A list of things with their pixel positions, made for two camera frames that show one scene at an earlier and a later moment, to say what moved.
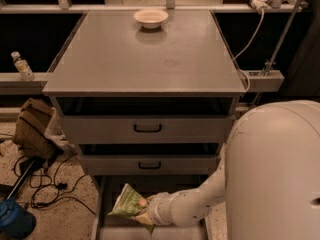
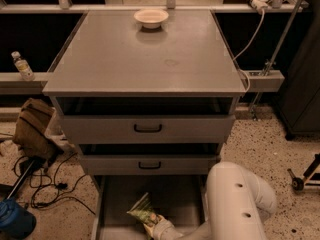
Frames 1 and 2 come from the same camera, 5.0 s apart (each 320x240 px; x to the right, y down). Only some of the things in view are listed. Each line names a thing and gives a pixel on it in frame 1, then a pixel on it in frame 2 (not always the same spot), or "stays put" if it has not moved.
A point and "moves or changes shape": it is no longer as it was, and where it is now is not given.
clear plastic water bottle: [22, 67] stays put
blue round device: [15, 221] stays put
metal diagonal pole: [274, 53] stays put
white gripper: [155, 206] -> [169, 231]
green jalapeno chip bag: [127, 205] moves or changes shape
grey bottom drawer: [107, 189] stays put
